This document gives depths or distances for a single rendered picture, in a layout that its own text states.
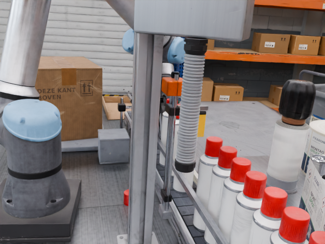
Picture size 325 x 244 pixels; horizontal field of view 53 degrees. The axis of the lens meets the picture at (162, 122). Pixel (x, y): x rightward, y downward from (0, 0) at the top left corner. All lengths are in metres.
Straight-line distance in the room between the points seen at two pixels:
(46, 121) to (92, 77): 0.52
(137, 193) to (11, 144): 0.28
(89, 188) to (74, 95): 0.38
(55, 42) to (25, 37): 4.16
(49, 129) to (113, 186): 0.33
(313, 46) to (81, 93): 4.11
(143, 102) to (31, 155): 0.28
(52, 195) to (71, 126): 0.49
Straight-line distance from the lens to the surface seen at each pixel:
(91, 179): 1.02
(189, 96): 0.49
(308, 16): 5.70
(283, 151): 0.91
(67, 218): 0.78
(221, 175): 0.62
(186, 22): 0.50
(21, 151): 0.74
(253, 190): 0.53
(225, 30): 0.49
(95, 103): 1.24
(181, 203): 0.82
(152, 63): 0.59
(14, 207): 0.79
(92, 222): 0.84
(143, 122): 0.60
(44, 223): 0.77
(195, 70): 0.48
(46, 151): 0.74
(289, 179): 0.94
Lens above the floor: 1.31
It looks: 18 degrees down
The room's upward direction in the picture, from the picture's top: 4 degrees clockwise
